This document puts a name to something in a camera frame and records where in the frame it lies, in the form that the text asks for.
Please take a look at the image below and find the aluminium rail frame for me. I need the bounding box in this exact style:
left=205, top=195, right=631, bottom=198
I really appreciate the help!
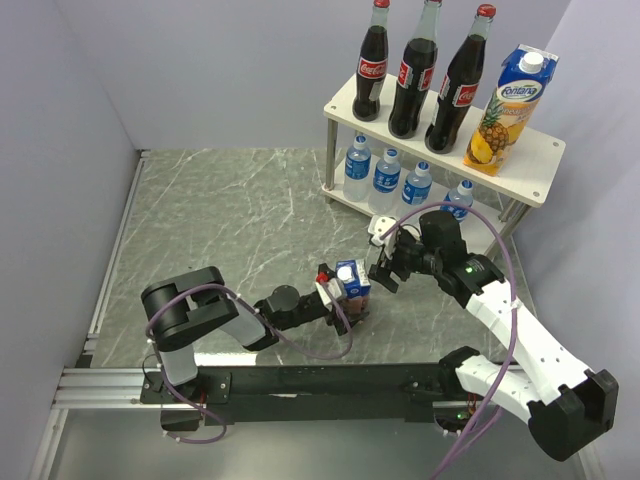
left=29, top=149, right=151, bottom=480

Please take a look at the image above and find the water bottle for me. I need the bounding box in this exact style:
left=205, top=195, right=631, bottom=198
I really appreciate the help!
left=440, top=180, right=473, bottom=222
left=399, top=161, right=432, bottom=216
left=343, top=134, right=371, bottom=202
left=368, top=148, right=401, bottom=215

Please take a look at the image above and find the cola bottle shelved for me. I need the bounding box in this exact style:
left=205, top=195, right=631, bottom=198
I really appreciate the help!
left=388, top=1, right=442, bottom=139
left=425, top=3, right=497, bottom=154
left=352, top=0, right=390, bottom=121

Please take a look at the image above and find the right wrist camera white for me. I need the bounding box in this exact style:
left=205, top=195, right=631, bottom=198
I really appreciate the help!
left=367, top=215, right=400, bottom=259

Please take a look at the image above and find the dark juice carton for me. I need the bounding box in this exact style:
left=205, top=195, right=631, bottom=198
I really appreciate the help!
left=336, top=259, right=371, bottom=324

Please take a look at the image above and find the wooden two-tier shelf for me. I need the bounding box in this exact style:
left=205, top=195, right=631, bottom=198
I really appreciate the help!
left=323, top=75, right=566, bottom=239

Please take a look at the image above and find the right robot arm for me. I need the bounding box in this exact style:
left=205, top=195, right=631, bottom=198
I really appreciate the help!
left=368, top=210, right=619, bottom=461

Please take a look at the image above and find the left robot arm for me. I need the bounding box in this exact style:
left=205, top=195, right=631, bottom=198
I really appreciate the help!
left=141, top=264, right=368, bottom=402

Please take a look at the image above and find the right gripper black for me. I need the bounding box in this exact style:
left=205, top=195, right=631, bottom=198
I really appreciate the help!
left=366, top=229, right=441, bottom=293

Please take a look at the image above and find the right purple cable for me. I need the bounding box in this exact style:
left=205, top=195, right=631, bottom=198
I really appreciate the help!
left=384, top=201, right=519, bottom=480

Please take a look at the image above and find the black base beam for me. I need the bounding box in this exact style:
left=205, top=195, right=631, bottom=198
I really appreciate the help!
left=139, top=364, right=481, bottom=432

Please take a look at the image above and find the blue juice carton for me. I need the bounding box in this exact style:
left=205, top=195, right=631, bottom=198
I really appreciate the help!
left=463, top=44, right=559, bottom=176

